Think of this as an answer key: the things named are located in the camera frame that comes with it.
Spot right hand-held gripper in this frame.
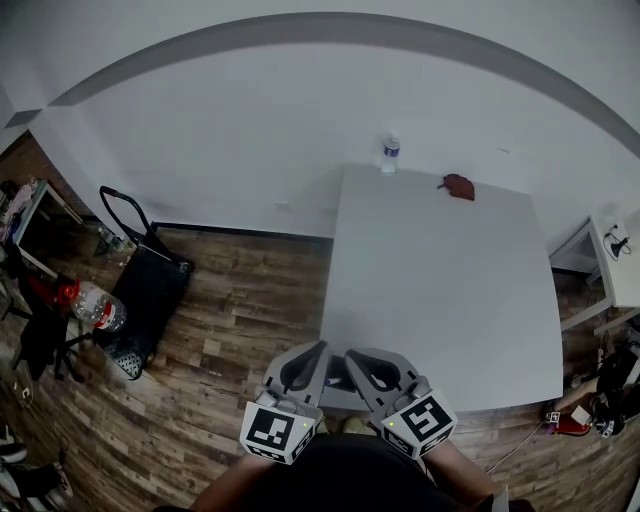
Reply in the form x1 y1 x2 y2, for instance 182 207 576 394
344 348 459 460

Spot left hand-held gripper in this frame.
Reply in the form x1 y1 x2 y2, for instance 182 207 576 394
238 340 333 466

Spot person's left forearm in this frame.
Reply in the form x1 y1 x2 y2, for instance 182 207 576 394
191 450 289 512

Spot person's right forearm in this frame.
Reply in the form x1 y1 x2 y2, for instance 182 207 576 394
423 438 503 506

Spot person's shoe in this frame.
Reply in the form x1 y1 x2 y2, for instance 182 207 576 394
341 416 377 436

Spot person's black shirt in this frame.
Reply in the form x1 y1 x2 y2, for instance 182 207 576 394
269 432 466 512

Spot black platform trolley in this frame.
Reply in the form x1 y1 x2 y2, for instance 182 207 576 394
98 185 197 382

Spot large clear water jug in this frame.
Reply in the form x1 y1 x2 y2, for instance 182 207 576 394
69 280 128 333

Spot small clear water bottle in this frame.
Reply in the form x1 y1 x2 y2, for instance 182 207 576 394
380 131 402 177

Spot small bottles on floor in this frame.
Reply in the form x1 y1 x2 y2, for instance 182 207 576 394
97 225 132 254

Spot black bag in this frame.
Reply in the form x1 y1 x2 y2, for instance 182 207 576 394
593 342 640 437

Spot red object beside jug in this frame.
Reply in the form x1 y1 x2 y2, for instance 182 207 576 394
55 278 82 307

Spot white side table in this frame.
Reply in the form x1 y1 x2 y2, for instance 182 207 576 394
548 208 640 336

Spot black and white shoes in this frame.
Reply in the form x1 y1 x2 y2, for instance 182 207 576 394
0 439 75 512

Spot cluttered white side desk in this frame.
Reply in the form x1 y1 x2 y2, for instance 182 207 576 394
0 175 84 281

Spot white floor cable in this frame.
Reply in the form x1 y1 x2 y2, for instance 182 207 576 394
485 418 551 475

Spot black cable with plug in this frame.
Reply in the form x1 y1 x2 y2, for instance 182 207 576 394
602 223 632 262

